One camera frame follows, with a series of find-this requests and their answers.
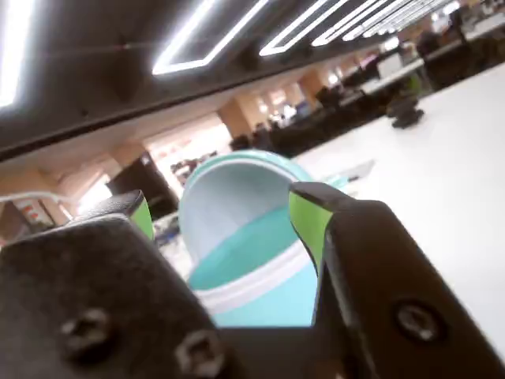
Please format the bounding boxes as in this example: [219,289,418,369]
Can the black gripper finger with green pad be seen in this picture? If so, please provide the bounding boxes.
[288,181,505,379]
[0,189,245,379]

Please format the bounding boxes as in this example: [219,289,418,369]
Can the black display screen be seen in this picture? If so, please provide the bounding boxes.
[105,152,179,220]

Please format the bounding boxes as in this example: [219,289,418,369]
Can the teal whale-shaped bin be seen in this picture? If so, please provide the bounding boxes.
[177,149,350,328]

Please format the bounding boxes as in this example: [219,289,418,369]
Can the white LED ceiling light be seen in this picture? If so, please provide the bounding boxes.
[259,0,353,57]
[0,0,37,108]
[151,0,270,77]

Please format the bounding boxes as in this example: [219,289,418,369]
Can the dark small device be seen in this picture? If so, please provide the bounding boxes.
[385,94,427,129]

